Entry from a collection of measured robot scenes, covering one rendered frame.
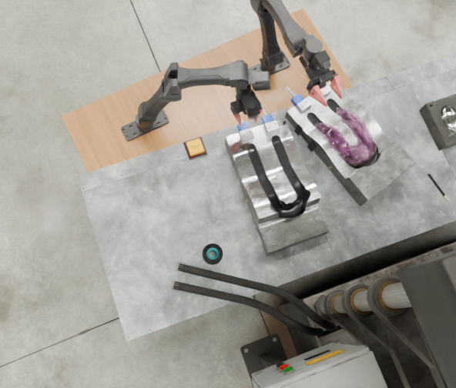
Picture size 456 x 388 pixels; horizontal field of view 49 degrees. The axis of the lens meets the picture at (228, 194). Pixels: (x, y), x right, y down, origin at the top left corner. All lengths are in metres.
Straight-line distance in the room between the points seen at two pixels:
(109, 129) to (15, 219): 1.06
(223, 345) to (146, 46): 1.86
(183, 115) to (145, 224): 0.50
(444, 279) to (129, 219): 1.43
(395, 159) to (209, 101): 0.82
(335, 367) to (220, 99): 1.28
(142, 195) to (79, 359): 1.13
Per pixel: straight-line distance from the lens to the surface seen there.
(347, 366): 1.36
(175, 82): 1.74
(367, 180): 2.05
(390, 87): 2.37
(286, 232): 1.98
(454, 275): 0.87
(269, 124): 2.04
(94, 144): 2.18
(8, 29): 3.55
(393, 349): 1.59
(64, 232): 2.95
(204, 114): 2.18
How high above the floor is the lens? 2.79
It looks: 75 degrees down
